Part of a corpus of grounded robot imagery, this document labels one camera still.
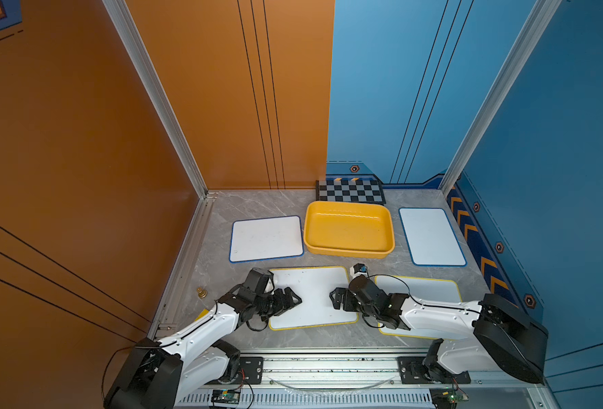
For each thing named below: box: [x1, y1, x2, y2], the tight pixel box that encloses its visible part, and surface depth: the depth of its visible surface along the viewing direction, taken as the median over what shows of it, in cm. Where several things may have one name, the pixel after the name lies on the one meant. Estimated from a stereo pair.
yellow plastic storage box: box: [303, 201, 396, 259], surface depth 108 cm
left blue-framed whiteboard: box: [229, 214, 305, 264], surface depth 105 cm
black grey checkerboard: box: [315, 178, 387, 205], surface depth 118 cm
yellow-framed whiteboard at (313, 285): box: [269, 266, 360, 331], surface depth 85 cm
